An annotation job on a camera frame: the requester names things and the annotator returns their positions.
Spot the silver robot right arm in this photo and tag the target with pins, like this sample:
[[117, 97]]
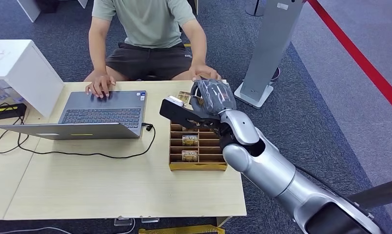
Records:
[[267, 164]]

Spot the wooden card holder rack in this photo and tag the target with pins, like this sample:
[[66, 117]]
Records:
[[196, 166]]

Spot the black power adapter yellow label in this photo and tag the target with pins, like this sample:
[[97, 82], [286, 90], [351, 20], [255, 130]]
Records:
[[8, 110]]

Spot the yellow flat object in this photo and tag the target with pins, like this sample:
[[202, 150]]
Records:
[[183, 230]]

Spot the person's right forearm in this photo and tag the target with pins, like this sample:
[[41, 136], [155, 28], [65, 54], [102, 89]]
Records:
[[97, 53]]

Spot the wooden table leg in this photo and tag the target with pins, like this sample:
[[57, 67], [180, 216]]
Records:
[[223, 221]]

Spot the grey stanchion base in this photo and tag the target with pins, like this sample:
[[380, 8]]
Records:
[[254, 11]]

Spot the person's right hand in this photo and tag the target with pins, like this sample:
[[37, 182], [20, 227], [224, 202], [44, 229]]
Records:
[[100, 84]]

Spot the white cabinet box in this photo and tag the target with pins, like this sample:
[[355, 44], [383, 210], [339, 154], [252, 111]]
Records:
[[21, 71]]

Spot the clear table clamp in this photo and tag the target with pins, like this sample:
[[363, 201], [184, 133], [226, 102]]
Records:
[[123, 222], [149, 220]]

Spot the white furniture piece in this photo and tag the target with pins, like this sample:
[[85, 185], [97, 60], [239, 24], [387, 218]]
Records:
[[28, 9]]

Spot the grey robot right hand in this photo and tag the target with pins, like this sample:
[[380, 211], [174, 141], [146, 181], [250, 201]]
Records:
[[213, 97]]

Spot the grey laptop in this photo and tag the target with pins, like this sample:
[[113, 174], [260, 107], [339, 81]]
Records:
[[102, 114]]

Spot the person's left hand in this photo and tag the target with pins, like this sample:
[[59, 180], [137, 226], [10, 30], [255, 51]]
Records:
[[204, 71]]

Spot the red barrier belt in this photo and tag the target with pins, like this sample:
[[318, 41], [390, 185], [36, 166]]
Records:
[[354, 51]]

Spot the chrome stanchion with dark pole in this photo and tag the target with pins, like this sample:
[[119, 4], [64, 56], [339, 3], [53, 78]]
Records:
[[380, 193]]

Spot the person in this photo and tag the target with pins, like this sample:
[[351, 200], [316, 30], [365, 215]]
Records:
[[150, 22]]

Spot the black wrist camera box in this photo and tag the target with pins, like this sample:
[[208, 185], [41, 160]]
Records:
[[183, 113]]

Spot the grey kiosk stand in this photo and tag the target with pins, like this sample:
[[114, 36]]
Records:
[[270, 45]]

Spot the person's left forearm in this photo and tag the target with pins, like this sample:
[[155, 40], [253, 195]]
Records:
[[198, 48]]

